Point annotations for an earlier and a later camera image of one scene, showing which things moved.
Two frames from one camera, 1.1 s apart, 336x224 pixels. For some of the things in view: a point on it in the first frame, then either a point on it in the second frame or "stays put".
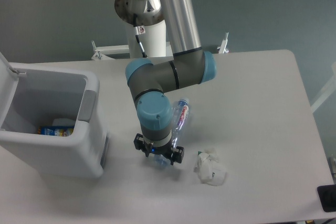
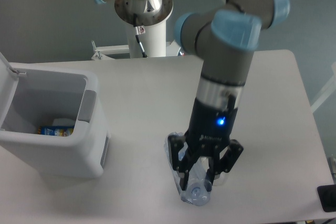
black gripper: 176,154 -> 210,129
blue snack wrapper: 55,131 stays put
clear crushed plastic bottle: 180,112 -> 195,193
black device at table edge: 327,194 stays put
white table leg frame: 328,89 stays put
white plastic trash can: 33,96 stays put
